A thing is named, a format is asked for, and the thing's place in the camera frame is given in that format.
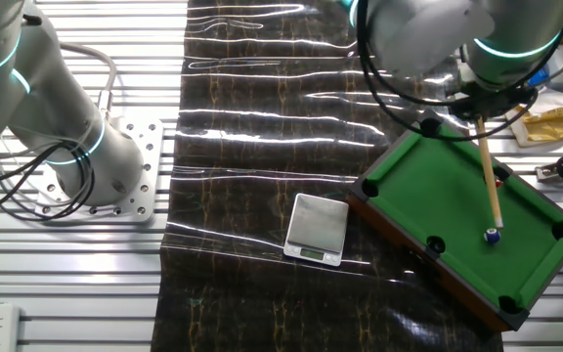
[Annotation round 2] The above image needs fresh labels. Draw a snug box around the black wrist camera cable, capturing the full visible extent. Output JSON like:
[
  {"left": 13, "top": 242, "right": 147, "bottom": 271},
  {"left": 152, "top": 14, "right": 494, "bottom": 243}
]
[{"left": 355, "top": 0, "right": 563, "bottom": 144}]

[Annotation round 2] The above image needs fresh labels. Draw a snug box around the yellow paper bag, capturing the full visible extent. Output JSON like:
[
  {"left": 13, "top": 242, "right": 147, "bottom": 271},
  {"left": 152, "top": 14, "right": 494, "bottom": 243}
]
[{"left": 504, "top": 86, "right": 563, "bottom": 149}]

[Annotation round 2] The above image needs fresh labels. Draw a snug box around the silver digital scale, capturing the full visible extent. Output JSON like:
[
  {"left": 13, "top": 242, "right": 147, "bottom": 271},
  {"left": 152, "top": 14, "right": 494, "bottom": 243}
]
[{"left": 282, "top": 193, "right": 350, "bottom": 268}]

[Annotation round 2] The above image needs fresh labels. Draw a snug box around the black marble pattern mat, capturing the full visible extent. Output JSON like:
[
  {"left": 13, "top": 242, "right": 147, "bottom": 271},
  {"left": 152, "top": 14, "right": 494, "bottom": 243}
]
[{"left": 150, "top": 0, "right": 505, "bottom": 352}]

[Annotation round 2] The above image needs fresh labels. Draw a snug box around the looped black cable bundle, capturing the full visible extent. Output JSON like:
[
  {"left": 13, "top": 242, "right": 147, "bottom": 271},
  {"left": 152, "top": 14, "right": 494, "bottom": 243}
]
[{"left": 0, "top": 131, "right": 97, "bottom": 224}]

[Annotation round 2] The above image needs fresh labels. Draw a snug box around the wooden pool cue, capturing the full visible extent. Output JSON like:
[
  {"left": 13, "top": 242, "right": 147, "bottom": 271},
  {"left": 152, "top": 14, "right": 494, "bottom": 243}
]
[{"left": 473, "top": 115, "right": 505, "bottom": 230}]

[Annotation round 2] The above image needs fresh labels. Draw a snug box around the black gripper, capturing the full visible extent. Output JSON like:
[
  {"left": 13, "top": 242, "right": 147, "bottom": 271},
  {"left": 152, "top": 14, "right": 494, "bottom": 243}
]
[{"left": 450, "top": 83, "right": 540, "bottom": 122}]

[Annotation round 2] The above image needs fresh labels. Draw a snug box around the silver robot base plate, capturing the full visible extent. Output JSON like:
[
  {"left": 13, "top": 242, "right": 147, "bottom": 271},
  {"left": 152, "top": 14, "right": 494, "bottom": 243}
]
[{"left": 34, "top": 116, "right": 165, "bottom": 226}]

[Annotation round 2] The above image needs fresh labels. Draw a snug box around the mini green pool table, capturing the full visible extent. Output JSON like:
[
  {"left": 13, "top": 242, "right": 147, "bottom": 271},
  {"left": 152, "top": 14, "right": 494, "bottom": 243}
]
[{"left": 347, "top": 108, "right": 563, "bottom": 333}]

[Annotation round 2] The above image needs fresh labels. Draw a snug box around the thick grey cable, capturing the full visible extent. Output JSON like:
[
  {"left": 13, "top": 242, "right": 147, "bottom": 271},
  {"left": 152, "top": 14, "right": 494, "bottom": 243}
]
[{"left": 59, "top": 41, "right": 119, "bottom": 121}]

